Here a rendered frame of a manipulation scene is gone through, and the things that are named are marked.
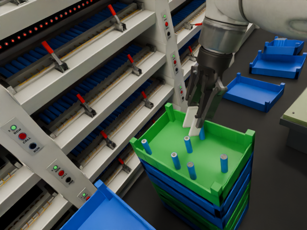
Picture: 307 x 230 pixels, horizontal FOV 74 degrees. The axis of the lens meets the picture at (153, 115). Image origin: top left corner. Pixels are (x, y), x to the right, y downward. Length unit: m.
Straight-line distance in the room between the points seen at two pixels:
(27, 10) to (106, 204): 0.54
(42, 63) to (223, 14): 0.52
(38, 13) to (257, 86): 1.29
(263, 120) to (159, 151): 0.77
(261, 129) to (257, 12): 0.95
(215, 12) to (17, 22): 0.46
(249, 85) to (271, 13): 1.22
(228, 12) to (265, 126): 0.92
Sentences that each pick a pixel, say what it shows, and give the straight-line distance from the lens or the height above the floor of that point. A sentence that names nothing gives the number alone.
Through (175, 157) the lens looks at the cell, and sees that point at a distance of 0.57.
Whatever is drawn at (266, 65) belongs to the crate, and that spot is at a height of 0.00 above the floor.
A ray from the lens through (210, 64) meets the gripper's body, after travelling 0.46.
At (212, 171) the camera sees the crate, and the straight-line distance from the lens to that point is 0.61.
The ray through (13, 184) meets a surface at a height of 0.51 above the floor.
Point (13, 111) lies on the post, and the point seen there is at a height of 0.69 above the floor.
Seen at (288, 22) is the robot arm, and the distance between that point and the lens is 0.33.
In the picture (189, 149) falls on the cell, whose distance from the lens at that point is 0.63.
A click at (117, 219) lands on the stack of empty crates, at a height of 0.40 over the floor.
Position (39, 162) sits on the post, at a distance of 0.71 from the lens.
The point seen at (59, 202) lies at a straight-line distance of 0.85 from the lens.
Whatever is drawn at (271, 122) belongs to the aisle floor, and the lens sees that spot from 1.30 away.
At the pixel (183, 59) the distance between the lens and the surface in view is 1.25.
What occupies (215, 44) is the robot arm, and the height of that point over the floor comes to 0.73.
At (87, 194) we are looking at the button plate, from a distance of 0.88.
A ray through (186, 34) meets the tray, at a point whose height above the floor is 0.51.
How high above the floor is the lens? 0.92
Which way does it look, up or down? 40 degrees down
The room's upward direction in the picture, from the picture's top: 20 degrees counter-clockwise
